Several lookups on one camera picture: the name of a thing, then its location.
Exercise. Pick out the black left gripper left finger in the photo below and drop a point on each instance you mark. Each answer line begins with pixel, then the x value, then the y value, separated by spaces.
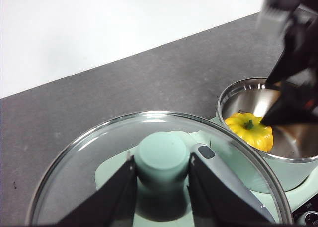
pixel 104 202

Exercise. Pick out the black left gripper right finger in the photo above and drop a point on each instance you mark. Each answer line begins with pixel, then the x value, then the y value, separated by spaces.
pixel 218 197

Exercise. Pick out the mint green breakfast machine base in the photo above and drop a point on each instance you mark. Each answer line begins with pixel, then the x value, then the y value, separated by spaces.
pixel 298 199

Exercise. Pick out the silver control knob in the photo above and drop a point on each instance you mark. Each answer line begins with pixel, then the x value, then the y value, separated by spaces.
pixel 311 219

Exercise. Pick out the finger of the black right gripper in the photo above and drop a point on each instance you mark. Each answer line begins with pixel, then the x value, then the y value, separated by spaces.
pixel 288 65
pixel 293 105

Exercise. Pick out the glass pot lid green knob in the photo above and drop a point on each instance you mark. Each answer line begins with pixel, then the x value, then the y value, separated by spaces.
pixel 161 152

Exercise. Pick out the yellow toy pumpkin green stem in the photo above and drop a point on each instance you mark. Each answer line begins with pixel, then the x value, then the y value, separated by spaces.
pixel 251 135

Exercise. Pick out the pale grey right camera box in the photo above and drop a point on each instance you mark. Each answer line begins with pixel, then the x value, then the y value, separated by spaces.
pixel 270 16

